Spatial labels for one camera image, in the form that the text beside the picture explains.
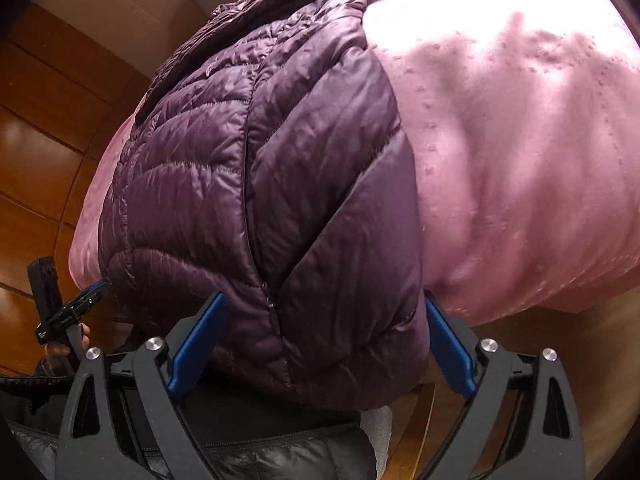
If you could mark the person's left hand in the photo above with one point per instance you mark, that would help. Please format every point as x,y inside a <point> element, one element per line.
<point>85,337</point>

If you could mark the pink bedspread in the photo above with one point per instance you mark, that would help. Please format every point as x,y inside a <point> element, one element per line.
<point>510,160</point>

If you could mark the wooden wardrobe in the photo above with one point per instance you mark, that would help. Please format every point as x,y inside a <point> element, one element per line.
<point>40,150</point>

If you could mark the person's left forearm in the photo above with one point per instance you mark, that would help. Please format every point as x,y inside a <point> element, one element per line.
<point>30,385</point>

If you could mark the wooden bed frame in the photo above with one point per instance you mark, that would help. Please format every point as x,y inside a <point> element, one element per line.
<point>550,385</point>

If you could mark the purple puffer jacket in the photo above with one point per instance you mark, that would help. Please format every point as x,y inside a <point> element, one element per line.
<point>280,200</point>

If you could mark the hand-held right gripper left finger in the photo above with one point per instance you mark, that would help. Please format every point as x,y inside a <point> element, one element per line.
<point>197,345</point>

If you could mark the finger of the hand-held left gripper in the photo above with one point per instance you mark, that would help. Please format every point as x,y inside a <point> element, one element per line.
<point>90,295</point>

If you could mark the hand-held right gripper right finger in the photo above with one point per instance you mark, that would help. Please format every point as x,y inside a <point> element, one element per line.
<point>447,345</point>

